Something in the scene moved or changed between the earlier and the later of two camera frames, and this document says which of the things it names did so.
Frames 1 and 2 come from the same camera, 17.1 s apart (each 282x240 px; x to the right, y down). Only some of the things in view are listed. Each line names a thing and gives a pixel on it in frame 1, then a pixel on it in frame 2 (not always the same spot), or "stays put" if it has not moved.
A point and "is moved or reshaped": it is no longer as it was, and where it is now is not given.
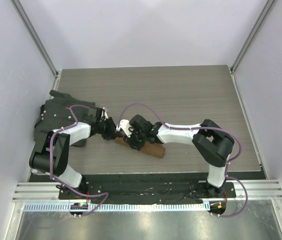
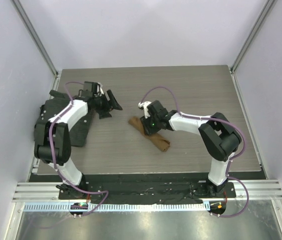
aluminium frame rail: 256,190 stays put
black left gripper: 112,132 → 112,104
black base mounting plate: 146,186 stays put
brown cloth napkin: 156,150 is moved or reshaped
